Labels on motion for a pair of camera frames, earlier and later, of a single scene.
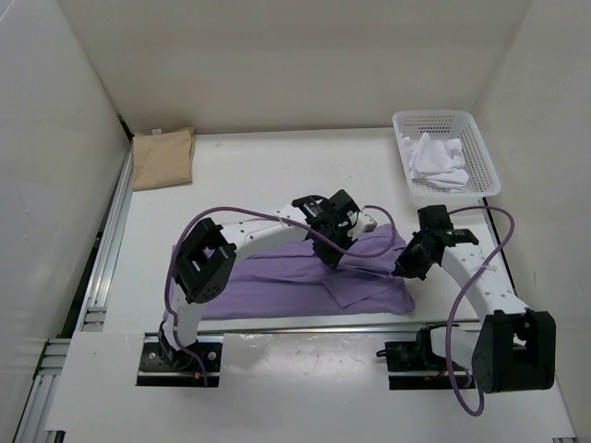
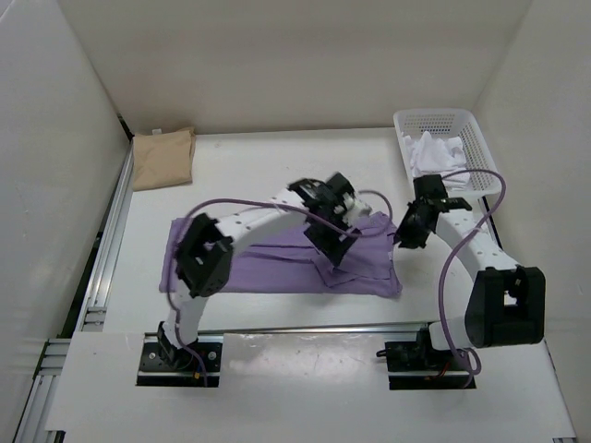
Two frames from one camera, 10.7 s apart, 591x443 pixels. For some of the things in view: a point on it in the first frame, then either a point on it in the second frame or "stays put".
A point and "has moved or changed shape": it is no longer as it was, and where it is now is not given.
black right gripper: x=404 y=263 -> x=402 y=233
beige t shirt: x=162 y=159 stays put
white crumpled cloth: x=438 y=163 stays put
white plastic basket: x=444 y=125 stays put
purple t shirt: x=287 y=280 has moved or changed shape
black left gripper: x=331 y=258 stays put
